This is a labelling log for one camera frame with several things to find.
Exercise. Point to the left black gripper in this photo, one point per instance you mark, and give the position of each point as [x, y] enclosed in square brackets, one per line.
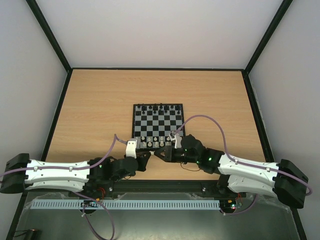
[143, 160]

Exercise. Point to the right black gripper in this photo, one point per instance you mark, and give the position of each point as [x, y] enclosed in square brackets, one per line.
[171, 154]

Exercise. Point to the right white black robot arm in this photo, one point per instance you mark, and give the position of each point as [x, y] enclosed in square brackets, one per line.
[213, 161]

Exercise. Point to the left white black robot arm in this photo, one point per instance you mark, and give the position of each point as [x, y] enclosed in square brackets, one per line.
[93, 178]

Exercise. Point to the folding black white chessboard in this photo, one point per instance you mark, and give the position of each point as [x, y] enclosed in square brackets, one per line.
[158, 126]

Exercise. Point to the black king at e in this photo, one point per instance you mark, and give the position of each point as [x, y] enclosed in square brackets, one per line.
[155, 107]

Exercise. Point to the black knight at g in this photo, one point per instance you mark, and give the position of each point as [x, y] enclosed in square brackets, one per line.
[144, 107]

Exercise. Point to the black cylinder on lower shelf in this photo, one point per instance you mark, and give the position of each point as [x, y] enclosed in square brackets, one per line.
[31, 234]

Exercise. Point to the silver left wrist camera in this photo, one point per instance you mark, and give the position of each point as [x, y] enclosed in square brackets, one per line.
[132, 145]

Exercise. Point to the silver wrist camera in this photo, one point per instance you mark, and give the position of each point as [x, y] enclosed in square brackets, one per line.
[176, 139]
[132, 145]

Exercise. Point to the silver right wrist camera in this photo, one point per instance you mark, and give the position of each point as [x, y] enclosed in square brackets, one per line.
[176, 139]

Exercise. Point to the black aluminium mounting rail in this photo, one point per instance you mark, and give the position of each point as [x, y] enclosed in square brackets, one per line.
[160, 186]

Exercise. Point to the light blue slotted cable duct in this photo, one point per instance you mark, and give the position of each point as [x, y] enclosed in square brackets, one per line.
[77, 204]

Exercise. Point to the black enclosure frame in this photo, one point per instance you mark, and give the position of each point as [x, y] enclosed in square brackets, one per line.
[280, 13]

